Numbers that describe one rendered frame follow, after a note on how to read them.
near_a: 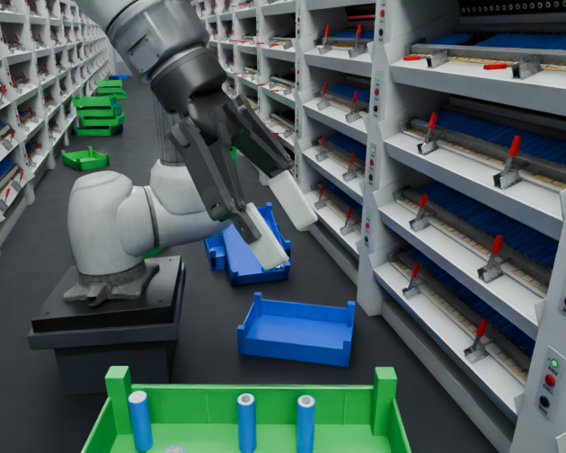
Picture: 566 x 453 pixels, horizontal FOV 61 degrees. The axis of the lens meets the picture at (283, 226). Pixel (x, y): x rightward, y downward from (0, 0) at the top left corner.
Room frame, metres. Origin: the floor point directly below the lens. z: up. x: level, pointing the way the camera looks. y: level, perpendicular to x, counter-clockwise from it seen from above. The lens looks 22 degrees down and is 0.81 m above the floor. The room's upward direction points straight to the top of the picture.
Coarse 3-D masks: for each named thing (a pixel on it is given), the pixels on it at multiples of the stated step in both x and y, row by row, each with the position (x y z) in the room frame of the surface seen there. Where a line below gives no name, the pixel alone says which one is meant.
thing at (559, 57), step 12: (420, 48) 1.21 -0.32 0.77; (432, 48) 1.16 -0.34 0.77; (444, 48) 1.11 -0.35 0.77; (456, 48) 1.08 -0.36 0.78; (468, 48) 1.04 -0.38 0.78; (480, 48) 1.01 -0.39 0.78; (492, 48) 0.98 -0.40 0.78; (504, 48) 0.95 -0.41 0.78; (516, 48) 0.92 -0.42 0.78; (456, 60) 1.05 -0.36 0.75; (468, 60) 1.01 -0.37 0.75; (504, 60) 0.93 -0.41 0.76; (516, 60) 0.89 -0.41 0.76; (540, 60) 0.85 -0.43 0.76; (552, 60) 0.82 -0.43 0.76; (564, 60) 0.80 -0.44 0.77
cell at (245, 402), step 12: (240, 396) 0.39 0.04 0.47; (252, 396) 0.39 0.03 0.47; (240, 408) 0.38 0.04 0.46; (252, 408) 0.38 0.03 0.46; (240, 420) 0.38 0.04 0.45; (252, 420) 0.38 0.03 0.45; (240, 432) 0.38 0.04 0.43; (252, 432) 0.38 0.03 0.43; (240, 444) 0.38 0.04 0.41; (252, 444) 0.38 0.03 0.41
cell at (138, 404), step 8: (136, 392) 0.39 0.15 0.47; (144, 392) 0.39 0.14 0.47; (128, 400) 0.38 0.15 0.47; (136, 400) 0.38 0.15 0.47; (144, 400) 0.38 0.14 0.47; (136, 408) 0.37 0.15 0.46; (144, 408) 0.38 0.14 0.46; (136, 416) 0.37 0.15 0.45; (144, 416) 0.38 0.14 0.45; (136, 424) 0.37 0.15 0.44; (144, 424) 0.38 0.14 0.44; (136, 432) 0.38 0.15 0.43; (144, 432) 0.38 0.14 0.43; (136, 440) 0.38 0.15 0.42; (144, 440) 0.38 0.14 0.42; (152, 440) 0.38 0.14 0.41; (136, 448) 0.38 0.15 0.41; (144, 448) 0.37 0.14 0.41
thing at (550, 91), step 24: (432, 24) 1.29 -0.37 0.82; (408, 48) 1.25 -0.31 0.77; (408, 72) 1.18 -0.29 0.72; (432, 72) 1.07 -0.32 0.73; (456, 72) 1.00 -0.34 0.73; (480, 72) 0.94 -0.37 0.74; (504, 72) 0.89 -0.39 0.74; (552, 72) 0.81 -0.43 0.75; (480, 96) 0.93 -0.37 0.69; (504, 96) 0.86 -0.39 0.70; (528, 96) 0.81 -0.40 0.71; (552, 96) 0.76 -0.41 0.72
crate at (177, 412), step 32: (128, 384) 0.41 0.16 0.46; (384, 384) 0.40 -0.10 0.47; (128, 416) 0.40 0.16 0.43; (160, 416) 0.41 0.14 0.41; (192, 416) 0.41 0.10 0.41; (224, 416) 0.41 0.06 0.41; (256, 416) 0.41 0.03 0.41; (288, 416) 0.41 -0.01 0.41; (320, 416) 0.41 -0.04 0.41; (352, 416) 0.41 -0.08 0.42; (384, 416) 0.40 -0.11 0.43; (96, 448) 0.35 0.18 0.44; (128, 448) 0.38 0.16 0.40; (160, 448) 0.38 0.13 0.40; (192, 448) 0.38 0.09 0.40; (224, 448) 0.38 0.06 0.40; (256, 448) 0.38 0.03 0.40; (288, 448) 0.38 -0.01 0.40; (320, 448) 0.38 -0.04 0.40; (352, 448) 0.38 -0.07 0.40; (384, 448) 0.38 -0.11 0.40
